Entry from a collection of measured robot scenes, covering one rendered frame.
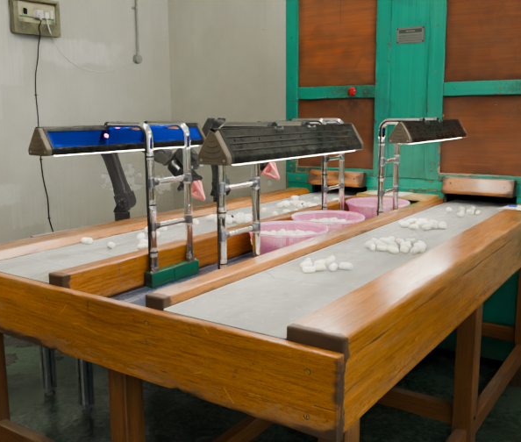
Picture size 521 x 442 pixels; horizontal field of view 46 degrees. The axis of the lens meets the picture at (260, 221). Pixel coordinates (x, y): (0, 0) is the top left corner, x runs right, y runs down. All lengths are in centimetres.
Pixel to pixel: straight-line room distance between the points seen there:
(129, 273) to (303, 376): 72
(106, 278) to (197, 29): 335
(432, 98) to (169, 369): 192
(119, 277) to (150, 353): 37
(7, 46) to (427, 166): 261
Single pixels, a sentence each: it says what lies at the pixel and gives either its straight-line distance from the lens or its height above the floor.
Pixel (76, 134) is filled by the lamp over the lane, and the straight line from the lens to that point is 169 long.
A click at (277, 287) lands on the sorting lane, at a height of 74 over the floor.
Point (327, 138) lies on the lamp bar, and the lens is 157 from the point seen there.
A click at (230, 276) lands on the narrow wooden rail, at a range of 147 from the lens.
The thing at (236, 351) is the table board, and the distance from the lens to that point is 118.
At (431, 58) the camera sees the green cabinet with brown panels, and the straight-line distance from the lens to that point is 287.
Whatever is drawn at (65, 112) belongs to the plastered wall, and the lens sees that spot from 434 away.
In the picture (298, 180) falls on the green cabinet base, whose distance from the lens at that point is 317.
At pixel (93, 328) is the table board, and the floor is 67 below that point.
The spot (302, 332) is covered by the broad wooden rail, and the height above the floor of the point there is 76.
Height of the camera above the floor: 114
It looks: 10 degrees down
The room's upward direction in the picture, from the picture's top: straight up
